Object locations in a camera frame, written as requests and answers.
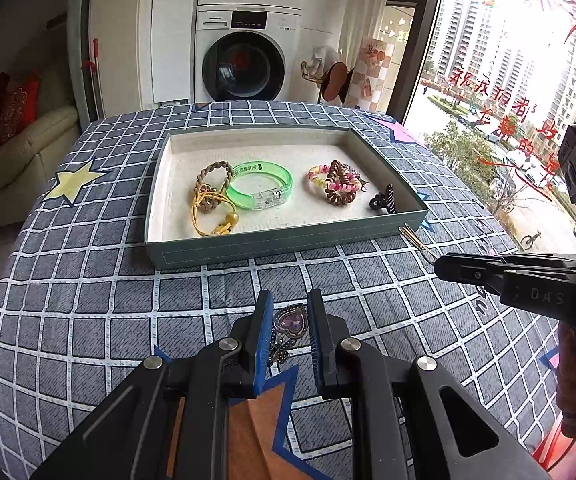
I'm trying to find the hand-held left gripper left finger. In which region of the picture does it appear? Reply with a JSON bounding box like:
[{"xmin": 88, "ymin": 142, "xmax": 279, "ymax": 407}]
[{"xmin": 30, "ymin": 291, "xmax": 275, "ymax": 480}]

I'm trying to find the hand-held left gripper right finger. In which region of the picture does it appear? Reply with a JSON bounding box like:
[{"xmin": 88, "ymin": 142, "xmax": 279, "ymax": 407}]
[{"xmin": 309, "ymin": 290, "xmax": 551, "ymax": 480}]

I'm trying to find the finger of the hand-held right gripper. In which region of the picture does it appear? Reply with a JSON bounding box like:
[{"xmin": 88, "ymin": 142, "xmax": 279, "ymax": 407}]
[{"xmin": 435, "ymin": 252, "xmax": 576, "ymax": 293}]

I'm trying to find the purple heart pendant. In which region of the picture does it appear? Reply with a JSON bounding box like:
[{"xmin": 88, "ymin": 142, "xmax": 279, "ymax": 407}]
[{"xmin": 267, "ymin": 304, "xmax": 309, "ymax": 365}]

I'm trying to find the gold hair pin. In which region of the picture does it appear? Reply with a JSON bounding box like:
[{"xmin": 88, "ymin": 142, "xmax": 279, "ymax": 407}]
[{"xmin": 399, "ymin": 225, "xmax": 439, "ymax": 263}]

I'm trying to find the shallow grey-green cardboard tray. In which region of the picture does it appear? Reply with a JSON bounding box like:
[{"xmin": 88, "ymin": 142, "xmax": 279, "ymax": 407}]
[{"xmin": 144, "ymin": 127, "xmax": 429, "ymax": 268}]

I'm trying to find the yellow beaded hair tie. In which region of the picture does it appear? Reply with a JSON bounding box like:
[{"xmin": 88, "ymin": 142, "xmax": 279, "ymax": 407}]
[{"xmin": 191, "ymin": 185, "xmax": 241, "ymax": 237}]

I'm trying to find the green translucent bangle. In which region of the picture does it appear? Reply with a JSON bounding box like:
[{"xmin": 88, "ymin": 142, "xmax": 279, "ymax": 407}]
[{"xmin": 225, "ymin": 161, "xmax": 293, "ymax": 210}]

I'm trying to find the multicolour spiral hair tie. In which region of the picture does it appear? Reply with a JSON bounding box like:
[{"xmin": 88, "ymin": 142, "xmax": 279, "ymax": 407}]
[{"xmin": 308, "ymin": 162, "xmax": 361, "ymax": 196}]

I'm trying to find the brown braided bracelet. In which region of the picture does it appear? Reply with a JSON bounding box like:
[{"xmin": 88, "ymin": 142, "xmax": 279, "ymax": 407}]
[{"xmin": 190, "ymin": 161, "xmax": 235, "ymax": 213}]

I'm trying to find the black claw hair clip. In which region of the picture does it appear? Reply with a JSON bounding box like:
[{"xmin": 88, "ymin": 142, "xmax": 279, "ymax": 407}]
[{"xmin": 369, "ymin": 183, "xmax": 399, "ymax": 213}]

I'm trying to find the red writing window decal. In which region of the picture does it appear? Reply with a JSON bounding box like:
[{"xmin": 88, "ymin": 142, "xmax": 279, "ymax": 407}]
[{"xmin": 420, "ymin": 62, "xmax": 566, "ymax": 196}]

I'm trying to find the pink checked patterned box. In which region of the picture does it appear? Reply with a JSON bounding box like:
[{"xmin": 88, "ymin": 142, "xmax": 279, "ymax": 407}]
[{"xmin": 344, "ymin": 36, "xmax": 396, "ymax": 111}]

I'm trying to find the brown slipper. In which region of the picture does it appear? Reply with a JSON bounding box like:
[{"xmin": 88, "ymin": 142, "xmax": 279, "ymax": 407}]
[{"xmin": 325, "ymin": 62, "xmax": 349, "ymax": 101}]

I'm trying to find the white front-load washing machine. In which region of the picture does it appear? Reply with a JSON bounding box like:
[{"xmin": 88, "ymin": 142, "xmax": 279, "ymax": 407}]
[{"xmin": 194, "ymin": 4, "xmax": 301, "ymax": 103}]

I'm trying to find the cream sofa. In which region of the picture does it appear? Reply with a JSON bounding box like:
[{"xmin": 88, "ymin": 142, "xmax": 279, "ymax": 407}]
[{"xmin": 0, "ymin": 67, "xmax": 81, "ymax": 216}]

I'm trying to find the white laundry cabinet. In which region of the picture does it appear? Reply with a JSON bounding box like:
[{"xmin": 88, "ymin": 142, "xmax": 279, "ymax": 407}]
[{"xmin": 90, "ymin": 0, "xmax": 393, "ymax": 111}]

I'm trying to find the small red patterned cushion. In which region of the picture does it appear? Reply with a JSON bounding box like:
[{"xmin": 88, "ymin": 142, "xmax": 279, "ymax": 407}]
[{"xmin": 0, "ymin": 74, "xmax": 41, "ymax": 148}]

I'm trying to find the brown spiral hair tie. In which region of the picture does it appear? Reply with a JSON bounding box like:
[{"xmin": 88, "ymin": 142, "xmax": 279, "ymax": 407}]
[{"xmin": 324, "ymin": 160, "xmax": 363, "ymax": 207}]

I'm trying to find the gold wire slipper rack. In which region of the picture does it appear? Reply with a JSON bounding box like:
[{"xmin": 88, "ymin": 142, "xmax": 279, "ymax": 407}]
[{"xmin": 302, "ymin": 45, "xmax": 353, "ymax": 106}]

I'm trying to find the red-handled mop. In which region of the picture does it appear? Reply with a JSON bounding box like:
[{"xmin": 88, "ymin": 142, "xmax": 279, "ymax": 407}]
[{"xmin": 82, "ymin": 39, "xmax": 106, "ymax": 121}]

